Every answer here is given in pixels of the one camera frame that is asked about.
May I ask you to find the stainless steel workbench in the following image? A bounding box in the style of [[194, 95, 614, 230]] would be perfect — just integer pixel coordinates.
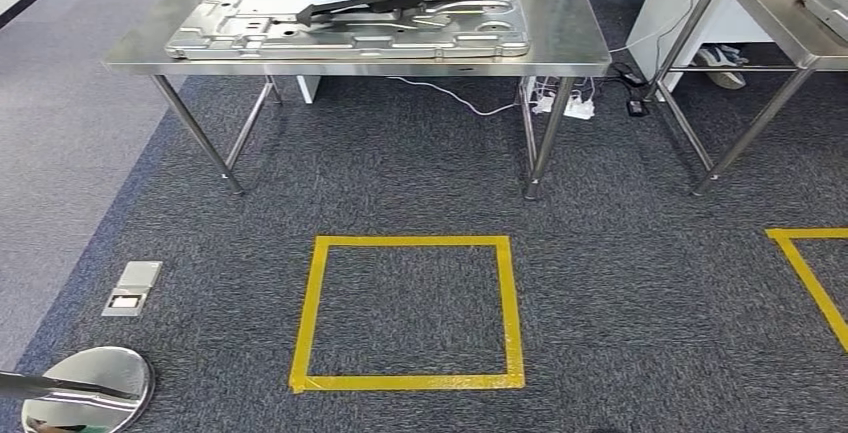
[[102, 0, 613, 202], [645, 0, 848, 198]]

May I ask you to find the white box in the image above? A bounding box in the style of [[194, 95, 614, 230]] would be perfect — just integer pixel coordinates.
[[296, 75, 326, 105]]

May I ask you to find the stamped sheet metal panel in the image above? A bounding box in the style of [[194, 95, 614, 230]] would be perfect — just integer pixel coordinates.
[[163, 0, 533, 62], [802, 0, 848, 44]]

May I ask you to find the white power strip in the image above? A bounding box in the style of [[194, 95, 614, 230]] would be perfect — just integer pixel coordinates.
[[533, 88, 597, 122]]

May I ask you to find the yellow floor tape square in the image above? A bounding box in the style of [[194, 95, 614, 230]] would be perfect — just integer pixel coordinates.
[[288, 235, 527, 395]]

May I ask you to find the white side panel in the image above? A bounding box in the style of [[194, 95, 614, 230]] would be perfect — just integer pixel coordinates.
[[625, 0, 776, 95]]

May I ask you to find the silver floor socket box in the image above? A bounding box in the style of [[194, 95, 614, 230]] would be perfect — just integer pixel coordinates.
[[101, 260, 164, 318]]

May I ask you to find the white power cable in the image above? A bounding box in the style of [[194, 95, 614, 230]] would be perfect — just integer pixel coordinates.
[[387, 76, 521, 118]]

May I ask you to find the chrome stanchion post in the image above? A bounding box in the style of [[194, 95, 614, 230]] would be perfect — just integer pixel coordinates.
[[0, 346, 157, 433]]

